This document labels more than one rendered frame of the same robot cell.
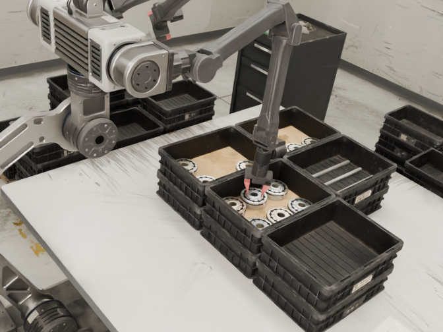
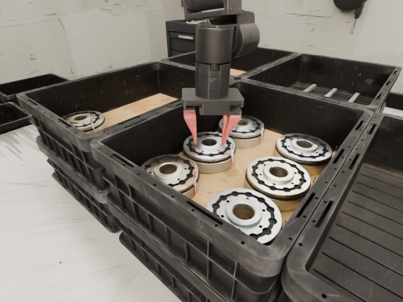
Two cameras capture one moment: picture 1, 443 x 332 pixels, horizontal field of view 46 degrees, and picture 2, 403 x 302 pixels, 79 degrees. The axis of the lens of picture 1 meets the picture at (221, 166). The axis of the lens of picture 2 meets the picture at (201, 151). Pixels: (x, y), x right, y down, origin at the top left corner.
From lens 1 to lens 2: 152 cm
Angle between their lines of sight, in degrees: 4
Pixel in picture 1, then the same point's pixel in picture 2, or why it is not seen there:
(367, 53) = not seen: hidden behind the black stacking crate
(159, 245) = (23, 293)
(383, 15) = (261, 27)
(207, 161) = (126, 112)
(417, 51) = (288, 45)
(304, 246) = (366, 239)
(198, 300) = not seen: outside the picture
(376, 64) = not seen: hidden behind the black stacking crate
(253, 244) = (246, 284)
